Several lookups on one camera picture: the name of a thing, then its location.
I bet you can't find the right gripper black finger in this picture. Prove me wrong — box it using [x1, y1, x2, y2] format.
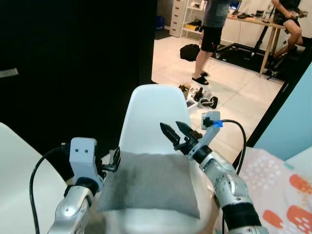
[159, 122, 179, 145]
[175, 120, 196, 141]

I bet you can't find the grey pillow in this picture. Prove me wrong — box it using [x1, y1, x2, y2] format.
[97, 151, 201, 219]

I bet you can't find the white plastic shell chair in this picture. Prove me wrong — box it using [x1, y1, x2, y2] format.
[0, 122, 69, 234]
[104, 84, 218, 234]

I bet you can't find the grey and black roller device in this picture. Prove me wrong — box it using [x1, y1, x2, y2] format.
[195, 87, 219, 109]

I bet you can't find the small cardboard box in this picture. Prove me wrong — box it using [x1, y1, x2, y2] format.
[178, 83, 192, 101]

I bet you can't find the black bag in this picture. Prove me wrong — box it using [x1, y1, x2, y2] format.
[179, 43, 202, 62]

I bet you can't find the black floor mat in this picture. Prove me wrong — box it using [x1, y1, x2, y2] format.
[214, 41, 295, 75]

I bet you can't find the white bedding with orange print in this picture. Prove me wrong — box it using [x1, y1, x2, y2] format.
[214, 146, 312, 234]

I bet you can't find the white open shelf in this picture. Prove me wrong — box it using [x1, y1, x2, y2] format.
[182, 0, 206, 38]

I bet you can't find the black door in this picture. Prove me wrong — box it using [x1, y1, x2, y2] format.
[0, 0, 158, 181]

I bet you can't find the white drawer unit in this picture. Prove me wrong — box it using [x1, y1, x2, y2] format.
[169, 0, 189, 38]

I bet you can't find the person in grey shirt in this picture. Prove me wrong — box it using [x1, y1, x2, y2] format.
[191, 0, 233, 86]

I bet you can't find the wooden table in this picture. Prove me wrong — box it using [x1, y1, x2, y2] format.
[226, 12, 289, 77]

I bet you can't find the seated person in dark clothes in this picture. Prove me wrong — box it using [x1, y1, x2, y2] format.
[270, 0, 306, 58]

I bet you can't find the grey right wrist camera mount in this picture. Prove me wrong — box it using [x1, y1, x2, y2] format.
[195, 111, 223, 153]

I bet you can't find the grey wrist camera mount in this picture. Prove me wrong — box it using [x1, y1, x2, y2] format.
[195, 111, 223, 153]
[69, 137, 104, 184]

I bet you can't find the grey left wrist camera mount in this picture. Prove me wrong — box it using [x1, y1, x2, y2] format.
[69, 137, 104, 184]

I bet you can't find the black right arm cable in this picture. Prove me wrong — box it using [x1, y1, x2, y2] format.
[219, 119, 247, 177]

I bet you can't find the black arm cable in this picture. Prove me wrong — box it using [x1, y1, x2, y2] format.
[29, 145, 72, 234]
[219, 119, 247, 177]

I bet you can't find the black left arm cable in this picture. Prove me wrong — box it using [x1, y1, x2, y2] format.
[29, 145, 72, 234]

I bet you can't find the grey door handle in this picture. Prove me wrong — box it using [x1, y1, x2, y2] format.
[0, 68, 20, 79]

